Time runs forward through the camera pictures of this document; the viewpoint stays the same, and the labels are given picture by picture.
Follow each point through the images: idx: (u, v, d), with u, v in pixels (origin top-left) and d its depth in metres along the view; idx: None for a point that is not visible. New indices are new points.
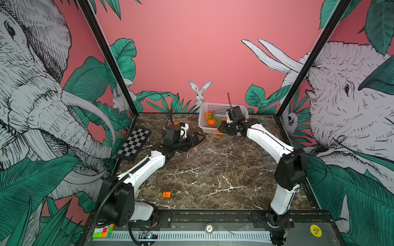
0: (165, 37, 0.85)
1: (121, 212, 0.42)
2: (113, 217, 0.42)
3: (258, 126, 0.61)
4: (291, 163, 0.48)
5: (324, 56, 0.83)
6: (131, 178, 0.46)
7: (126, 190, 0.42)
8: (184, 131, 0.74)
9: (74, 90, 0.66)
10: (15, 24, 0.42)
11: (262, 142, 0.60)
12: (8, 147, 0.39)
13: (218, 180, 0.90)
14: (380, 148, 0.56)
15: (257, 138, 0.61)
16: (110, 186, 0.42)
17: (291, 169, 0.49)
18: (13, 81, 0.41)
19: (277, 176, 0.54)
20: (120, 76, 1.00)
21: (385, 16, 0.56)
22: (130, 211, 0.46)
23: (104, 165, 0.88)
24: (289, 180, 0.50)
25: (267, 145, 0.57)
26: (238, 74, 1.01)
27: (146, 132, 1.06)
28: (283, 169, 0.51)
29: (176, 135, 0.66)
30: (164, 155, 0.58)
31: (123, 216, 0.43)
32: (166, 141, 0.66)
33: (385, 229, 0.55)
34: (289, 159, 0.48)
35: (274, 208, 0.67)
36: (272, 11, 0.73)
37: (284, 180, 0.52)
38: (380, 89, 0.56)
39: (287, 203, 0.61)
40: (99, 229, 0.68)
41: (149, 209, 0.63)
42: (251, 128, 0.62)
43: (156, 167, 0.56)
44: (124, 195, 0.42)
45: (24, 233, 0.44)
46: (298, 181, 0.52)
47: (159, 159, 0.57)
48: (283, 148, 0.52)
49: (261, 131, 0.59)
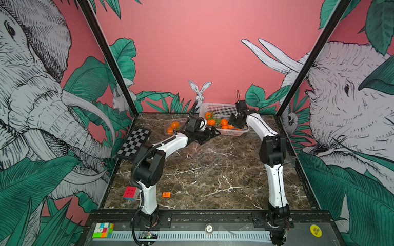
0: (165, 38, 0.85)
1: (154, 173, 0.50)
2: (146, 178, 0.51)
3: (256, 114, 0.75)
4: (271, 142, 0.62)
5: (324, 56, 0.83)
6: (162, 146, 0.55)
7: (160, 154, 0.51)
8: (204, 124, 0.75)
9: (74, 90, 0.66)
10: (15, 24, 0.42)
11: (255, 126, 0.74)
12: (8, 147, 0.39)
13: (218, 180, 0.90)
14: (380, 148, 0.56)
15: (252, 124, 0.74)
16: (146, 149, 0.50)
17: (270, 147, 0.63)
18: (13, 81, 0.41)
19: (259, 152, 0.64)
20: (120, 76, 1.00)
21: (385, 16, 0.56)
22: (160, 176, 0.55)
23: (104, 165, 0.88)
24: (267, 156, 0.64)
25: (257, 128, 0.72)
26: (238, 74, 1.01)
27: (146, 132, 1.06)
28: (263, 148, 0.65)
29: (198, 123, 0.76)
30: (186, 137, 0.67)
31: (154, 178, 0.51)
32: (188, 127, 0.76)
33: (385, 229, 0.55)
34: (269, 139, 0.62)
35: (271, 202, 0.70)
36: (272, 11, 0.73)
37: (264, 157, 0.66)
38: (379, 89, 0.56)
39: (277, 189, 0.66)
40: (99, 229, 0.68)
41: (154, 203, 0.65)
42: (250, 115, 0.76)
43: (181, 145, 0.66)
44: (159, 158, 0.50)
45: (24, 233, 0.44)
46: (275, 159, 0.66)
47: (184, 139, 0.66)
48: (268, 131, 0.65)
49: (257, 117, 0.73)
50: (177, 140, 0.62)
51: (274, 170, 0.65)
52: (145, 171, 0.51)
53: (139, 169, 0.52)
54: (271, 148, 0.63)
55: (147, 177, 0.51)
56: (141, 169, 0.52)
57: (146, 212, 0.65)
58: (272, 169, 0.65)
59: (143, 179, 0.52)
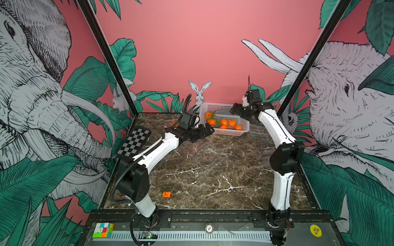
0: (165, 37, 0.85)
1: (137, 189, 0.45)
2: (130, 194, 0.46)
3: (271, 111, 0.64)
4: (287, 151, 0.54)
5: (324, 56, 0.83)
6: (145, 159, 0.48)
7: (140, 171, 0.44)
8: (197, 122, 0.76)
9: (74, 90, 0.66)
10: (15, 25, 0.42)
11: (269, 126, 0.63)
12: (8, 147, 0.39)
13: (218, 180, 0.90)
14: (380, 148, 0.56)
15: (266, 123, 0.65)
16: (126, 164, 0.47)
17: (284, 156, 0.55)
18: (13, 81, 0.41)
19: (271, 159, 0.62)
20: (120, 76, 1.00)
21: (385, 16, 0.56)
22: (146, 189, 0.49)
23: (104, 165, 0.88)
24: (280, 165, 0.56)
25: (272, 129, 0.61)
26: (238, 74, 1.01)
27: (146, 132, 1.06)
28: (276, 155, 0.57)
29: (192, 120, 0.67)
30: (177, 138, 0.58)
31: (139, 193, 0.46)
32: (181, 124, 0.67)
33: (385, 229, 0.55)
34: (286, 148, 0.53)
35: (273, 204, 0.69)
36: (272, 11, 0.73)
37: (276, 164, 0.58)
38: (379, 89, 0.56)
39: (283, 195, 0.63)
40: (99, 229, 0.68)
41: (151, 207, 0.64)
42: (263, 111, 0.64)
43: (170, 149, 0.57)
44: (139, 176, 0.44)
45: (24, 233, 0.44)
46: (288, 168, 0.61)
47: (173, 142, 0.57)
48: (286, 137, 0.56)
49: (273, 116, 0.62)
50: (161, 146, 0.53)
51: (284, 178, 0.60)
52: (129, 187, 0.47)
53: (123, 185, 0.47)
54: (287, 158, 0.55)
55: (131, 193, 0.46)
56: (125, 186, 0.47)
57: (145, 215, 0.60)
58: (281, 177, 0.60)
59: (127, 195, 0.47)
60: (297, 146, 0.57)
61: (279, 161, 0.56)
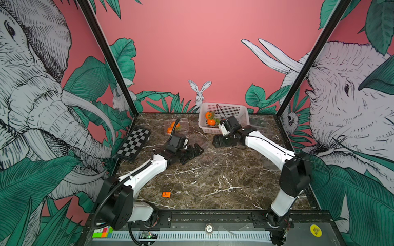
0: (165, 37, 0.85)
1: (119, 214, 0.41)
2: (111, 219, 0.42)
3: (256, 134, 0.60)
4: (295, 168, 0.47)
5: (324, 56, 0.83)
6: (132, 180, 0.46)
7: (125, 192, 0.42)
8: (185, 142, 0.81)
9: (74, 90, 0.66)
10: (15, 24, 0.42)
11: (260, 149, 0.59)
12: (8, 147, 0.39)
13: (218, 180, 0.90)
14: (380, 148, 0.56)
15: (256, 146, 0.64)
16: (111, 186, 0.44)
17: (296, 175, 0.47)
18: (13, 81, 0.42)
19: (281, 182, 0.53)
20: (120, 75, 1.00)
21: (385, 16, 0.56)
22: (129, 213, 0.46)
23: (104, 165, 0.88)
24: (295, 187, 0.48)
25: (267, 151, 0.56)
26: (238, 74, 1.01)
27: (146, 132, 1.06)
28: (286, 175, 0.49)
29: (181, 142, 0.68)
30: (165, 160, 0.58)
31: (120, 218, 0.42)
32: (170, 146, 0.67)
33: (385, 229, 0.55)
34: (292, 166, 0.46)
35: (274, 210, 0.67)
36: (272, 11, 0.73)
37: (291, 186, 0.49)
38: (379, 89, 0.56)
39: (289, 206, 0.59)
40: (99, 229, 0.68)
41: (149, 209, 0.63)
42: (247, 135, 0.61)
43: (157, 172, 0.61)
44: (124, 198, 0.41)
45: (24, 233, 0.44)
46: (303, 187, 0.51)
47: (161, 163, 0.57)
48: (284, 153, 0.50)
49: (260, 138, 0.58)
50: (149, 169, 0.52)
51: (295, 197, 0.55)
52: (110, 211, 0.43)
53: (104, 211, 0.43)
54: (297, 176, 0.47)
55: (112, 219, 0.42)
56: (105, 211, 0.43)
57: (142, 219, 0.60)
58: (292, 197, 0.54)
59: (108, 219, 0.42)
60: (301, 159, 0.51)
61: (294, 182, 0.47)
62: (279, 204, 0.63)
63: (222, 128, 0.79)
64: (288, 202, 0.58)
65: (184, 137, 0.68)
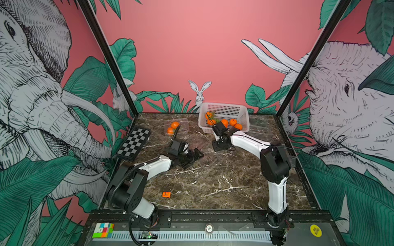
0: (165, 37, 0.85)
1: (132, 197, 0.44)
2: (123, 202, 0.44)
3: (239, 132, 0.68)
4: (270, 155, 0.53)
5: (324, 56, 0.83)
6: (145, 167, 0.51)
7: (142, 174, 0.47)
8: (185, 147, 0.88)
9: (74, 90, 0.66)
10: (15, 25, 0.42)
11: (243, 144, 0.66)
12: (8, 147, 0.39)
13: (218, 180, 0.90)
14: (380, 148, 0.56)
15: (240, 144, 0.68)
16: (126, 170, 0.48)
17: (272, 162, 0.53)
18: (13, 81, 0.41)
19: (263, 171, 0.58)
20: (120, 75, 1.00)
21: (385, 16, 0.56)
22: (138, 199, 0.48)
23: (104, 165, 0.88)
24: (274, 175, 0.53)
25: (248, 145, 0.63)
26: (238, 74, 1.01)
27: (146, 132, 1.06)
28: (265, 163, 0.55)
29: (181, 146, 0.75)
30: (169, 159, 0.64)
31: (131, 203, 0.44)
32: (172, 150, 0.74)
33: (385, 229, 0.55)
34: (268, 154, 0.53)
35: (271, 208, 0.68)
36: (272, 11, 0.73)
37: (271, 174, 0.55)
38: (379, 89, 0.56)
39: (281, 201, 0.63)
40: (99, 229, 0.68)
41: (150, 208, 0.63)
42: (232, 135, 0.69)
43: (163, 168, 0.62)
44: (140, 178, 0.46)
45: (24, 233, 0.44)
46: (282, 173, 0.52)
47: (166, 161, 0.63)
48: (261, 144, 0.57)
49: (242, 135, 0.66)
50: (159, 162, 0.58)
51: (281, 185, 0.58)
52: (123, 195, 0.45)
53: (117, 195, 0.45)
54: (274, 162, 0.53)
55: (124, 202, 0.44)
56: (119, 195, 0.45)
57: (144, 217, 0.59)
58: (277, 185, 0.57)
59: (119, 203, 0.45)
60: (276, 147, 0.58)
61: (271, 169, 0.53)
62: (275, 201, 0.64)
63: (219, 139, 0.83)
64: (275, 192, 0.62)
65: (183, 143, 0.75)
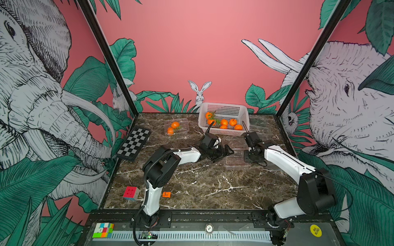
0: (165, 37, 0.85)
1: (163, 176, 0.51)
2: (155, 179, 0.51)
3: (276, 146, 0.60)
4: (313, 183, 0.44)
5: (324, 56, 0.83)
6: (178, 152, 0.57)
7: (175, 159, 0.52)
8: (218, 143, 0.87)
9: (74, 90, 0.66)
10: (15, 25, 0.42)
11: (281, 163, 0.56)
12: (8, 147, 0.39)
13: (218, 180, 0.90)
14: (380, 148, 0.56)
15: (275, 159, 0.59)
16: (163, 151, 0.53)
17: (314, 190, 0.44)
18: (13, 81, 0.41)
19: (301, 200, 0.48)
20: (120, 75, 1.00)
21: (385, 16, 0.56)
22: (169, 179, 0.56)
23: (104, 165, 0.88)
24: (315, 205, 0.44)
25: (285, 164, 0.54)
26: (238, 74, 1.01)
27: (146, 132, 1.06)
28: (305, 191, 0.46)
29: (212, 142, 0.77)
30: (198, 152, 0.68)
31: (161, 181, 0.52)
32: (202, 143, 0.78)
33: (385, 229, 0.55)
34: (310, 179, 0.44)
35: (276, 211, 0.66)
36: (272, 11, 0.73)
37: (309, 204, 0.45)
38: (380, 89, 0.56)
39: (293, 213, 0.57)
40: (99, 229, 0.68)
41: (156, 206, 0.65)
42: (267, 148, 0.61)
43: (193, 160, 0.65)
44: (173, 162, 0.52)
45: (24, 233, 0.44)
46: (326, 207, 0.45)
47: (197, 154, 0.68)
48: (302, 167, 0.48)
49: (279, 150, 0.58)
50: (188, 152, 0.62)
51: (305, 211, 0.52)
52: (156, 172, 0.52)
53: (152, 170, 0.53)
54: (316, 192, 0.44)
55: (156, 178, 0.51)
56: (154, 171, 0.52)
57: (148, 211, 0.64)
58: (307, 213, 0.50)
59: (152, 179, 0.52)
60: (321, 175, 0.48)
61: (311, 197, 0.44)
62: (285, 209, 0.61)
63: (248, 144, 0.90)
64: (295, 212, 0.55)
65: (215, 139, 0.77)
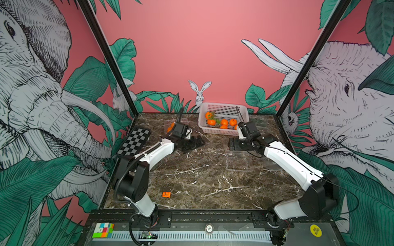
0: (165, 37, 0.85)
1: (138, 186, 0.46)
2: (131, 193, 0.46)
3: (277, 144, 0.55)
4: (322, 192, 0.42)
5: (324, 56, 0.83)
6: (145, 157, 0.51)
7: (143, 167, 0.46)
8: (190, 132, 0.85)
9: (74, 91, 0.66)
10: (15, 24, 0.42)
11: (284, 164, 0.52)
12: (8, 147, 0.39)
13: (218, 180, 0.90)
14: (380, 148, 0.56)
15: (278, 159, 0.55)
16: (127, 162, 0.47)
17: (322, 199, 0.42)
18: (13, 81, 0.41)
19: (303, 203, 0.48)
20: (120, 76, 1.00)
21: (385, 16, 0.56)
22: (145, 187, 0.49)
23: (104, 165, 0.88)
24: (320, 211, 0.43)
25: (290, 167, 0.51)
26: (238, 74, 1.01)
27: (146, 132, 1.06)
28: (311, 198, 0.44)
29: (184, 129, 0.73)
30: (172, 143, 0.63)
31: (138, 191, 0.46)
32: (175, 132, 0.72)
33: (385, 229, 0.55)
34: (320, 188, 0.41)
35: (276, 212, 0.66)
36: (272, 11, 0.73)
37: (314, 209, 0.45)
38: (380, 89, 0.56)
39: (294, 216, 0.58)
40: (99, 229, 0.68)
41: (151, 206, 0.64)
42: (268, 146, 0.56)
43: (165, 154, 0.61)
44: (142, 170, 0.46)
45: (24, 233, 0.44)
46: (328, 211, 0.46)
47: (170, 145, 0.62)
48: (310, 173, 0.45)
49: (282, 150, 0.53)
50: (160, 148, 0.57)
51: None
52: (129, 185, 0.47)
53: (123, 185, 0.47)
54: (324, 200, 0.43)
55: (131, 192, 0.46)
56: (124, 185, 0.47)
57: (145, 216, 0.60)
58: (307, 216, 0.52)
59: (127, 194, 0.47)
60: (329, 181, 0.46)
61: (318, 205, 0.42)
62: (285, 211, 0.61)
63: (239, 132, 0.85)
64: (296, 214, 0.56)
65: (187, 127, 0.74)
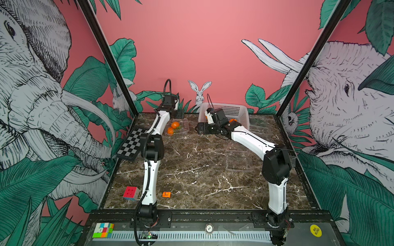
0: (165, 37, 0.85)
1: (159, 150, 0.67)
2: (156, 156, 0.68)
3: (240, 128, 0.64)
4: (274, 158, 0.51)
5: (324, 56, 0.83)
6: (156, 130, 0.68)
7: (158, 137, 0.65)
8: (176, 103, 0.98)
9: (74, 90, 0.66)
10: (15, 25, 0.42)
11: (245, 142, 0.63)
12: (8, 147, 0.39)
13: (218, 180, 0.90)
14: (380, 148, 0.56)
15: (241, 141, 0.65)
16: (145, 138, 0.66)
17: (275, 163, 0.52)
18: (13, 81, 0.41)
19: (264, 172, 0.57)
20: (120, 75, 1.00)
21: (385, 16, 0.56)
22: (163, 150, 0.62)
23: (104, 165, 0.88)
24: (276, 176, 0.53)
25: (250, 144, 0.61)
26: (238, 74, 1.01)
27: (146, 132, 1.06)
28: (268, 165, 0.53)
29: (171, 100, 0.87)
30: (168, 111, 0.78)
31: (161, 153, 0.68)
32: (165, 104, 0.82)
33: (385, 229, 0.55)
34: (272, 156, 0.51)
35: (272, 209, 0.67)
36: (272, 11, 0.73)
37: (271, 175, 0.54)
38: (380, 89, 0.56)
39: (282, 201, 0.62)
40: (99, 229, 0.68)
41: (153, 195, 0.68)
42: (233, 130, 0.65)
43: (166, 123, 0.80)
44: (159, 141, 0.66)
45: (24, 234, 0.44)
46: (284, 175, 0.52)
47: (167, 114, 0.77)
48: (266, 145, 0.55)
49: (244, 132, 0.62)
50: (161, 120, 0.74)
51: (281, 185, 0.57)
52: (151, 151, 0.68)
53: (149, 151, 0.68)
54: (277, 164, 0.52)
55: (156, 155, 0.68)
56: (150, 151, 0.68)
57: (151, 202, 0.67)
58: (278, 186, 0.57)
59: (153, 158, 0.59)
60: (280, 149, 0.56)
61: (273, 170, 0.52)
62: (275, 201, 0.64)
63: (209, 117, 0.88)
64: (277, 194, 0.61)
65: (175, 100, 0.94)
